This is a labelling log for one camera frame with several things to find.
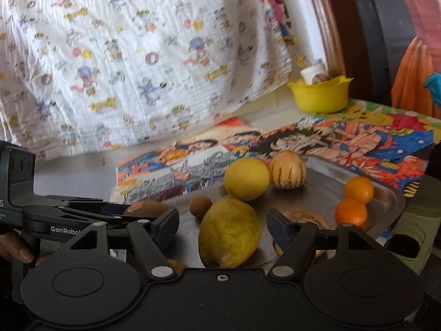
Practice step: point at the metal tray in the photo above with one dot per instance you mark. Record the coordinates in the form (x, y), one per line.
(320, 193)

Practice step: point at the large striped pepino melon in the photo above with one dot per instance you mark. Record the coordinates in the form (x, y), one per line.
(287, 170)

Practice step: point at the kiwi with sticker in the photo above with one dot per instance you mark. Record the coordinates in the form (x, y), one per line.
(148, 207)

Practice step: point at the brown wooden door frame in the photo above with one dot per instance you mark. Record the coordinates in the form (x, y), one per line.
(327, 24)

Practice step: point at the tan purple-striped pepino melon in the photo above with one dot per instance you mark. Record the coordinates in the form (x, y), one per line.
(306, 218)

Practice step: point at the person's left hand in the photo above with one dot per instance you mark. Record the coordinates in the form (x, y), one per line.
(17, 248)

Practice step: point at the round yellow lemon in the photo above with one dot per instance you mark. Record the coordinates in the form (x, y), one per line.
(246, 179)

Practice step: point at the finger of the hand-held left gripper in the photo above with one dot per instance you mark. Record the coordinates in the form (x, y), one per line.
(100, 205)
(120, 220)

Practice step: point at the yellow plastic bowl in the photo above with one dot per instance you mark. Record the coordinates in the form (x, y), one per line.
(318, 98)

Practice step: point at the colourful anime poster sheet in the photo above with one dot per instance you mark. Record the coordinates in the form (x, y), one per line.
(361, 141)

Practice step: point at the small brown kiwi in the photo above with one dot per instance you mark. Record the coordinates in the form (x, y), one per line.
(201, 208)

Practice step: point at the white cartoon printed blanket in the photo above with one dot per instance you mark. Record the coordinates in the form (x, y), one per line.
(120, 58)

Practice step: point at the yellow-green mango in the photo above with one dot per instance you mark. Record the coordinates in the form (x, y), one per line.
(229, 234)

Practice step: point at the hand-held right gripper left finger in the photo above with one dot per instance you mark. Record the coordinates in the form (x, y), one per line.
(167, 226)

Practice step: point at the yellow bear poster sheet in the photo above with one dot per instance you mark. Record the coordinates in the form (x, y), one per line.
(365, 110)

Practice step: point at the small orange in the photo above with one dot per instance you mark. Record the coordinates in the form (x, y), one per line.
(359, 189)
(351, 212)

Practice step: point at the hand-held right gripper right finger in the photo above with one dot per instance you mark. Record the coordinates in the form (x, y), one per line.
(277, 226)

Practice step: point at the grey-green plastic stool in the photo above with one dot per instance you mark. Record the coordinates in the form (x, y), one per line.
(423, 213)

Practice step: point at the small striped pepino melon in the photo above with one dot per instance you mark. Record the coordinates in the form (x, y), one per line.
(320, 78)

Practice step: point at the white jar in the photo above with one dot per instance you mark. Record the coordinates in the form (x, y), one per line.
(311, 72)

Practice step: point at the dark door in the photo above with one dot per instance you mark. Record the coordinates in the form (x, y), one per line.
(375, 41)

